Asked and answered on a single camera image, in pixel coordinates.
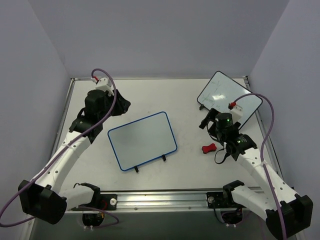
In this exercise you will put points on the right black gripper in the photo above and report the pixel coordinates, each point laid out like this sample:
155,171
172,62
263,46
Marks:
208,119

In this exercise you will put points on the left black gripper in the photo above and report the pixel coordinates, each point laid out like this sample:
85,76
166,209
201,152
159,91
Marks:
120,105

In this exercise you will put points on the red bone-shaped eraser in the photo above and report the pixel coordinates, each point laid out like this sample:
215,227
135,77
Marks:
209,148

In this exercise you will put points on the blue framed whiteboard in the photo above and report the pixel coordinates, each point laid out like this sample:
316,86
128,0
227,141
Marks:
141,141

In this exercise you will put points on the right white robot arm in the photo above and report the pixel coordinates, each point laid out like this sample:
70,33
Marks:
284,211

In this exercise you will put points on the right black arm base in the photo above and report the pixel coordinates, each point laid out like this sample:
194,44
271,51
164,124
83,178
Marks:
229,214

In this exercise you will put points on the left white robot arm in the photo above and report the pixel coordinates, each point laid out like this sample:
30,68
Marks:
42,197

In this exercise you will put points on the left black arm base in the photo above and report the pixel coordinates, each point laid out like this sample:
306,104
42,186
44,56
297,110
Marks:
105,202

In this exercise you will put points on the black framed whiteboard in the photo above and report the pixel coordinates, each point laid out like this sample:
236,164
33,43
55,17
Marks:
221,90

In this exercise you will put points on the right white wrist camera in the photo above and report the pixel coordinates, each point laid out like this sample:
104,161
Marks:
236,111

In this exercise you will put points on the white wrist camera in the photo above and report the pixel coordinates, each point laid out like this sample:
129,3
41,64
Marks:
103,84
236,111

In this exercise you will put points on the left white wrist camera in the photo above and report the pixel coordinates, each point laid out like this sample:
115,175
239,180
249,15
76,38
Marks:
103,84

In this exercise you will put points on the aluminium mounting rail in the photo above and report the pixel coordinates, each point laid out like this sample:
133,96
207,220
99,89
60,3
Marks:
162,200

